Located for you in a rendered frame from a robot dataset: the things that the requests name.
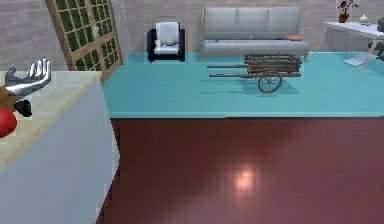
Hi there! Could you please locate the orange cushion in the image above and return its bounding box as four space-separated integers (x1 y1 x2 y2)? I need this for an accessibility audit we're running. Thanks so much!
283 33 305 42

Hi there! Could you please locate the wooden cart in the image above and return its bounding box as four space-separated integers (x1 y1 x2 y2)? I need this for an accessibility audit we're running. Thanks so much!
206 52 304 94

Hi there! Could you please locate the black and white armchair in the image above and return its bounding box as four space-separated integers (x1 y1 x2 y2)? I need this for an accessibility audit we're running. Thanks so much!
146 21 186 64

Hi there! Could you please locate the small black object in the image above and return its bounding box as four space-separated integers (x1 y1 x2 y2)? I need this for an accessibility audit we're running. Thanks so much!
14 99 34 118

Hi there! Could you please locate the potted house plant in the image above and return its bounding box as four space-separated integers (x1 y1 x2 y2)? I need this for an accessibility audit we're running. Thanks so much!
336 0 360 24

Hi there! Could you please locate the grey sofa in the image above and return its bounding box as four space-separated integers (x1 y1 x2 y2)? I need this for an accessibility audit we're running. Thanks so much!
199 6 310 61

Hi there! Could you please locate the white table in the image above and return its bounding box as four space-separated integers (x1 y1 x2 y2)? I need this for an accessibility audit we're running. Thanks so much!
316 21 384 75

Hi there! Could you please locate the wooden door with green panes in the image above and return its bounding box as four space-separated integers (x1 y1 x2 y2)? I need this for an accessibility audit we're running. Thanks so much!
45 0 124 85

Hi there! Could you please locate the grey kitchen counter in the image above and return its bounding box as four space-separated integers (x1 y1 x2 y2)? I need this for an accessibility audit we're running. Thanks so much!
0 70 120 224

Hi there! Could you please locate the red round object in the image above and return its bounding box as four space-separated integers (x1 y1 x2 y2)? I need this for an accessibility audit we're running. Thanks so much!
0 107 18 139

